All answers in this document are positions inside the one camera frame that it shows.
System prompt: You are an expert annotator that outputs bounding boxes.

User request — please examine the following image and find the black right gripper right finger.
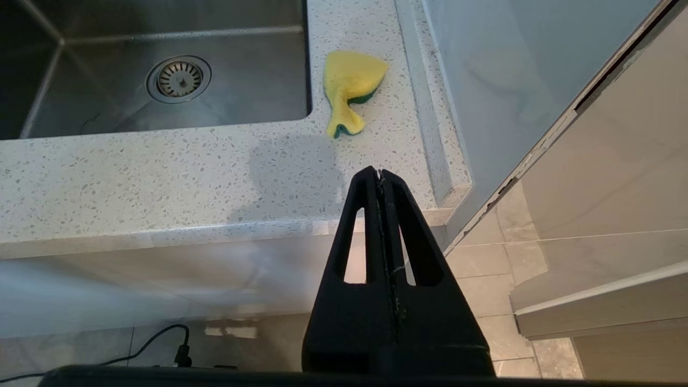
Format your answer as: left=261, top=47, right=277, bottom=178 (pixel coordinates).
left=379, top=169, right=496, bottom=376

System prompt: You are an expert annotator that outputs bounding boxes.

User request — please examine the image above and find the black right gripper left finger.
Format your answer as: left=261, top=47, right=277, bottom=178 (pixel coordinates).
left=301, top=166, right=401, bottom=376

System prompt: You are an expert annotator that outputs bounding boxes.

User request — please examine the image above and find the yellow green sponge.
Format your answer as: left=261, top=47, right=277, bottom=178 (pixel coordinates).
left=323, top=50, right=389, bottom=139

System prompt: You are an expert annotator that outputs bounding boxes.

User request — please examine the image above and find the stainless steel sink basin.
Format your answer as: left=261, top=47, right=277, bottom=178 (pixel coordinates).
left=0, top=0, right=313, bottom=141

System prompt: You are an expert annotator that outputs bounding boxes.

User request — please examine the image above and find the beige cabinet panel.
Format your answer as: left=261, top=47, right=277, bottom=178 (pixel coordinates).
left=510, top=262, right=688, bottom=340

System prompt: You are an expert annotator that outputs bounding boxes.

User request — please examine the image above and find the white counter cabinet front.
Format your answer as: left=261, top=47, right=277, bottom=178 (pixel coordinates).
left=0, top=223, right=449, bottom=339

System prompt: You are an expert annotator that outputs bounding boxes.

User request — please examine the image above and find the round metal drain strainer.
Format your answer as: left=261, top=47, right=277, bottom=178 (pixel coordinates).
left=146, top=55, right=212, bottom=104

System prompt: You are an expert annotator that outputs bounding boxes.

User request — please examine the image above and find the black floor cable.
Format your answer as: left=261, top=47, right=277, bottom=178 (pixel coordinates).
left=0, top=324, right=193, bottom=383

